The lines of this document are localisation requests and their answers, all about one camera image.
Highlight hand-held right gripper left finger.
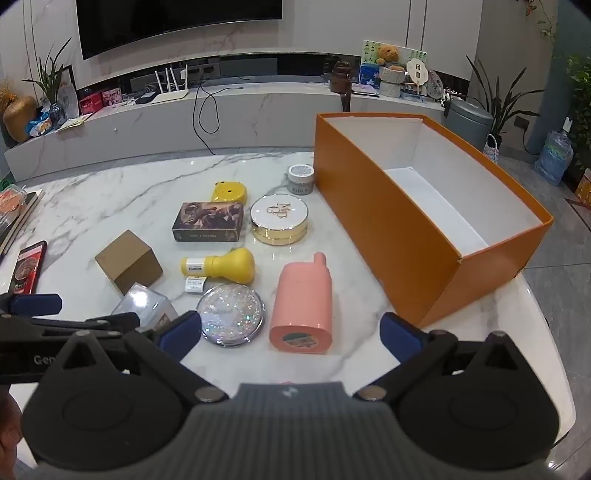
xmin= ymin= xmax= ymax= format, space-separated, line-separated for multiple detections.
xmin=60 ymin=310 xmax=230 ymax=405

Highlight paper sheets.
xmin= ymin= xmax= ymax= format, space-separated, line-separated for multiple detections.
xmin=58 ymin=113 xmax=93 ymax=132

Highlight yellow bottle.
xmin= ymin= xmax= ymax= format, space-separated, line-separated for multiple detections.
xmin=180 ymin=248 xmax=256 ymax=296

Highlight white marble television console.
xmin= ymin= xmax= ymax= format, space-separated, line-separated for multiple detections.
xmin=4 ymin=80 xmax=455 ymax=183

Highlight red gift box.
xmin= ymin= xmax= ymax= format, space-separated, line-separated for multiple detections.
xmin=78 ymin=92 xmax=103 ymax=115

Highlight glitter compact mirror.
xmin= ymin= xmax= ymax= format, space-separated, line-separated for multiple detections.
xmin=196 ymin=283 xmax=266 ymax=347

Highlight brown cardboard cube box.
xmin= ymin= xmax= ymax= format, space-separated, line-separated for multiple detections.
xmin=95 ymin=229 xmax=164 ymax=296

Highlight brown bottle bag with strap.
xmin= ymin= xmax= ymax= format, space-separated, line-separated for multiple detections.
xmin=329 ymin=60 xmax=354 ymax=112

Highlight grey cream jar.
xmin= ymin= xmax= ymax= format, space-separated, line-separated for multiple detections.
xmin=286 ymin=165 xmax=316 ymax=196

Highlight clear plastic cube box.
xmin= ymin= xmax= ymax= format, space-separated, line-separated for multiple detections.
xmin=111 ymin=282 xmax=179 ymax=330

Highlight clear pack of red food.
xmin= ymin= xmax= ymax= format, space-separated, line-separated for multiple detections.
xmin=0 ymin=184 xmax=28 ymax=227

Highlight black television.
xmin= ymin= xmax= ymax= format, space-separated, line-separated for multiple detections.
xmin=75 ymin=0 xmax=283 ymax=61

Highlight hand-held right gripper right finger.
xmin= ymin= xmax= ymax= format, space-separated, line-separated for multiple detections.
xmin=353 ymin=312 xmax=527 ymax=403

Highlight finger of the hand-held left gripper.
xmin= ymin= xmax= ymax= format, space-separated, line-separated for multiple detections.
xmin=0 ymin=312 xmax=141 ymax=343
xmin=0 ymin=293 xmax=64 ymax=317

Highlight orange cardboard box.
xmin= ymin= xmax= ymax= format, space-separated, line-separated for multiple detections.
xmin=314 ymin=112 xmax=554 ymax=328

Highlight long leaf potted plant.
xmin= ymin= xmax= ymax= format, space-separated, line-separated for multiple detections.
xmin=464 ymin=55 xmax=541 ymax=139

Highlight illustrated card box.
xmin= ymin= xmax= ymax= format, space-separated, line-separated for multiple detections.
xmin=172 ymin=202 xmax=245 ymax=243

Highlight black picture frame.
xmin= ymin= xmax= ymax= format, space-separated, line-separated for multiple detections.
xmin=55 ymin=65 xmax=79 ymax=118

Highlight yellow case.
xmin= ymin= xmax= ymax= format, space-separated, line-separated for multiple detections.
xmin=211 ymin=181 xmax=245 ymax=204

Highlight golden vase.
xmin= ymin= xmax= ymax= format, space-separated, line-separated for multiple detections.
xmin=2 ymin=95 xmax=38 ymax=143

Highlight green leafy plant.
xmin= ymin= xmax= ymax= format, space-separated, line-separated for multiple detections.
xmin=554 ymin=53 xmax=591 ymax=153

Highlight small woven handbag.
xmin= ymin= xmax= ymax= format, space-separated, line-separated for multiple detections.
xmin=483 ymin=134 xmax=502 ymax=164

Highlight orchid plant in pot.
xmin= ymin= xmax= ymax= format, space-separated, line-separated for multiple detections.
xmin=23 ymin=39 xmax=75 ymax=125

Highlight grey pedal trash can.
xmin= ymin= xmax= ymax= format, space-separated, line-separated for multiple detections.
xmin=444 ymin=99 xmax=494 ymax=160

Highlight smartphone with red screen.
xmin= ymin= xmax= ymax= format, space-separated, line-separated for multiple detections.
xmin=8 ymin=240 xmax=48 ymax=296

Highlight person's left hand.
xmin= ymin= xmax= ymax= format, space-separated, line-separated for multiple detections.
xmin=0 ymin=390 xmax=23 ymax=467

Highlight round paper fan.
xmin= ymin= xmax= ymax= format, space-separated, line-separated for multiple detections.
xmin=405 ymin=58 xmax=428 ymax=88

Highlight pink bottle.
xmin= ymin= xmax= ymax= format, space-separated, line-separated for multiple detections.
xmin=269 ymin=252 xmax=334 ymax=354

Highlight white router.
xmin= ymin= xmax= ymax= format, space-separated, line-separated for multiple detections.
xmin=151 ymin=65 xmax=191 ymax=104

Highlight brown teddy bear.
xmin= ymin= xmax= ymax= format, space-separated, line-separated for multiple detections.
xmin=374 ymin=45 xmax=406 ymax=72

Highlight orange carton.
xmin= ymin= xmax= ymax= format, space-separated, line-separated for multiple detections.
xmin=575 ymin=168 xmax=591 ymax=206

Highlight blue water jug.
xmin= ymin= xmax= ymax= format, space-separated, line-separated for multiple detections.
xmin=534 ymin=130 xmax=574 ymax=185

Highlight decorative plate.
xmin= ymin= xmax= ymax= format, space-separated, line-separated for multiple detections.
xmin=426 ymin=70 xmax=445 ymax=100

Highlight white gold compact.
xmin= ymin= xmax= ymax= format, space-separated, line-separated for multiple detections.
xmin=250 ymin=194 xmax=311 ymax=245

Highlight black cable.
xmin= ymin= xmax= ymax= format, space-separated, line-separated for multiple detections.
xmin=192 ymin=83 xmax=245 ymax=155

